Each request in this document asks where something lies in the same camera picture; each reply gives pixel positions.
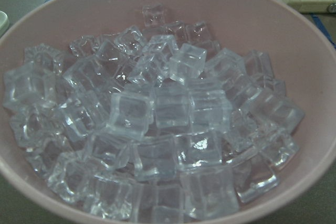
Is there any clear ice cubes pile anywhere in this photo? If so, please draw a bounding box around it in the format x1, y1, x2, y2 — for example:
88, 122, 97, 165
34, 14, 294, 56
3, 4, 304, 223

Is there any pink bowl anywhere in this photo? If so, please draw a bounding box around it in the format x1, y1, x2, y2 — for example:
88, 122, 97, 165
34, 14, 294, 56
1, 0, 335, 223

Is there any cream bear tray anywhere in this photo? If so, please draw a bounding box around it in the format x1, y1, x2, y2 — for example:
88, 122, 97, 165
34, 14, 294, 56
0, 11, 9, 37

